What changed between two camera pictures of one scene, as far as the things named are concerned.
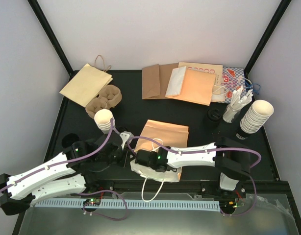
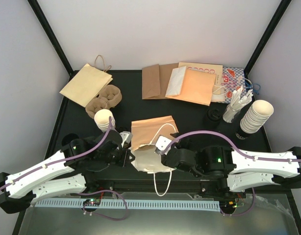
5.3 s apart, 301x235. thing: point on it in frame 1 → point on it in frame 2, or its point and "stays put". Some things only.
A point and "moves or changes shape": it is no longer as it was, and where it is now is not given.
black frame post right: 281,9 stays put
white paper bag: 175,83 stays put
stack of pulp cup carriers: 108,98 stays put
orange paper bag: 172,134 moves or changes shape
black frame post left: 53,37 stays put
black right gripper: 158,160 → 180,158
